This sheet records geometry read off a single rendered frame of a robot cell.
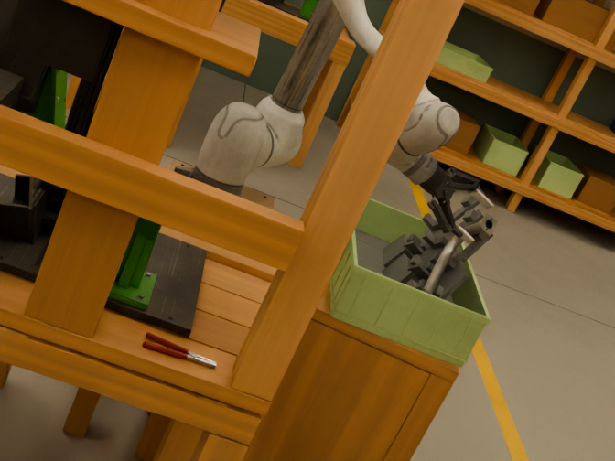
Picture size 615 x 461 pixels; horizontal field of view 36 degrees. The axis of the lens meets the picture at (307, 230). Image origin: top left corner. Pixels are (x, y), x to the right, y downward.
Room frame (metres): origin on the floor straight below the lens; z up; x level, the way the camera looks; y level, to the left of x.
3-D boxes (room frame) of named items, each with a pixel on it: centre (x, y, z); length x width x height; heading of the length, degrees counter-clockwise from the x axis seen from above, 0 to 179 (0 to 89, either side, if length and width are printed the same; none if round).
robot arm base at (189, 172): (2.64, 0.33, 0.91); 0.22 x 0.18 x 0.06; 104
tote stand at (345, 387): (2.74, -0.29, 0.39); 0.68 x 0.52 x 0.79; 0
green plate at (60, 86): (1.97, 0.65, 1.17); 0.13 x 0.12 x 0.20; 100
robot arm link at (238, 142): (2.66, 0.30, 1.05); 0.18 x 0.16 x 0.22; 157
